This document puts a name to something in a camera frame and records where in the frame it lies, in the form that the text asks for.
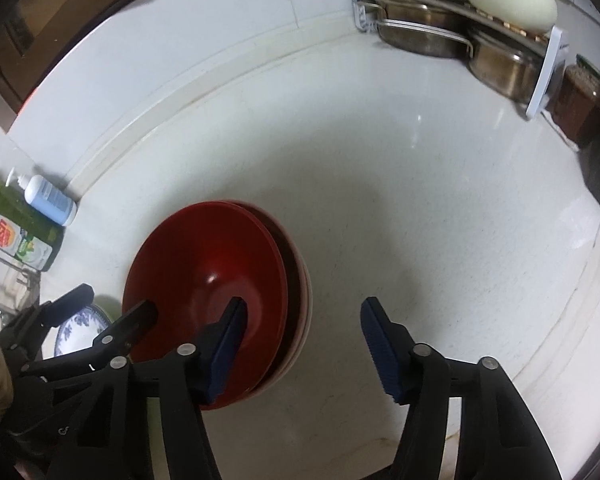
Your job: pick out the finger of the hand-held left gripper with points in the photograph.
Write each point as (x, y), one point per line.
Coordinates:
(130, 327)
(67, 307)

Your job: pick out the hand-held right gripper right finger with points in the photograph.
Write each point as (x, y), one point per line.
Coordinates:
(380, 350)

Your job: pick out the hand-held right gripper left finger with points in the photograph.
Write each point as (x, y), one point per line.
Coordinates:
(225, 350)

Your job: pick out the blue floral plate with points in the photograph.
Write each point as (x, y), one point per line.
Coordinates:
(77, 332)

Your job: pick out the green plate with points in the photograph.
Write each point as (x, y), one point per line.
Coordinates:
(107, 310)

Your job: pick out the pink bowl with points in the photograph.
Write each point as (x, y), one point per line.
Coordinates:
(306, 310)

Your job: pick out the red and black bowl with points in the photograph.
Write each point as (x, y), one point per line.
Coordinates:
(195, 260)

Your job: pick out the green dish soap bottle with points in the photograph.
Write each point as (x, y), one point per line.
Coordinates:
(15, 240)

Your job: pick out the white pump bottle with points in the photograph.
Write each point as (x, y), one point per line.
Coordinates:
(50, 202)

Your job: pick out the small steel pot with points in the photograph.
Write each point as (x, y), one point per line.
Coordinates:
(505, 70)

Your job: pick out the glass jar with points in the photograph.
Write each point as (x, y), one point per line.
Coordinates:
(580, 105)

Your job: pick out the white pot rack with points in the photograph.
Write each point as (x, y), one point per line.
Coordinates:
(547, 75)

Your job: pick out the dark wooden window frame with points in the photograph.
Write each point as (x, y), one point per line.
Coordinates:
(55, 10)

